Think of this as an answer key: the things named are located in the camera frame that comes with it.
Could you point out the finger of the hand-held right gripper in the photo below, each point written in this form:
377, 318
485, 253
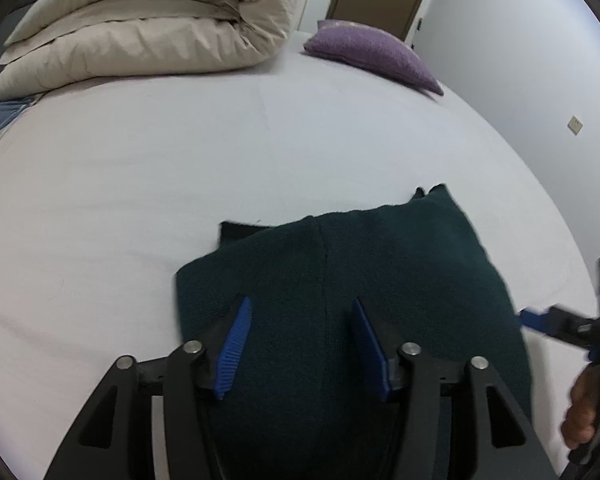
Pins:
532, 319

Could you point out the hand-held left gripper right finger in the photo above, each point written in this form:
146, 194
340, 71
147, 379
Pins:
370, 355

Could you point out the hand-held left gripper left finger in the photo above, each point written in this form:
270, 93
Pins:
235, 345

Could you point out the dark green knit sweater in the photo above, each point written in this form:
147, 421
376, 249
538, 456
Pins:
405, 270

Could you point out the person's right hand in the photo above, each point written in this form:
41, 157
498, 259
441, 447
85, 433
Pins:
582, 405

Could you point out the bed with white sheet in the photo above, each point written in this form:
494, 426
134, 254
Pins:
230, 150

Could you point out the purple pillow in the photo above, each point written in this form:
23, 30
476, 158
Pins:
375, 52

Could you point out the beige folded duvet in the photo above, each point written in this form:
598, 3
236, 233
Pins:
155, 25

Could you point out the white wall socket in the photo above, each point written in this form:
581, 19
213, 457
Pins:
575, 125

